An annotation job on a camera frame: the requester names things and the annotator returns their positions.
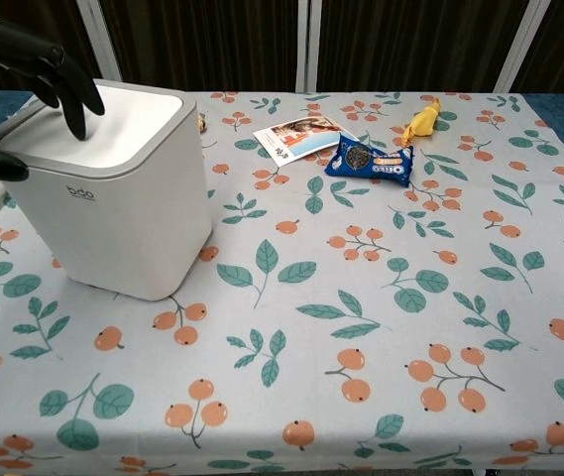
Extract floral patterned tablecloth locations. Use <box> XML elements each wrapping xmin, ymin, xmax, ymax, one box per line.
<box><xmin>0</xmin><ymin>90</ymin><xmax>564</xmax><ymax>476</ymax></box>

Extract yellow rubber chicken toy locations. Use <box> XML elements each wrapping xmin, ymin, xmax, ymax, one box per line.
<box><xmin>399</xmin><ymin>97</ymin><xmax>442</xmax><ymax>149</ymax></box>

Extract blue Oreo cookie packet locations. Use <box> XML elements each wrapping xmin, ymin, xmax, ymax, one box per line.
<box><xmin>323</xmin><ymin>132</ymin><xmax>415</xmax><ymax>188</ymax></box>

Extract white plastic bin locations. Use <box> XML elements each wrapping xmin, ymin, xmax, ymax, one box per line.
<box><xmin>0</xmin><ymin>77</ymin><xmax>212</xmax><ymax>302</ymax></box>

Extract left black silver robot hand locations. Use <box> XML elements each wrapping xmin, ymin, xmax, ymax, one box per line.
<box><xmin>0</xmin><ymin>0</ymin><xmax>106</xmax><ymax>182</ymax></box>

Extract photo postcard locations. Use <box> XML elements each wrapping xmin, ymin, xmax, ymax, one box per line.
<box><xmin>252</xmin><ymin>115</ymin><xmax>346</xmax><ymax>168</ymax></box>

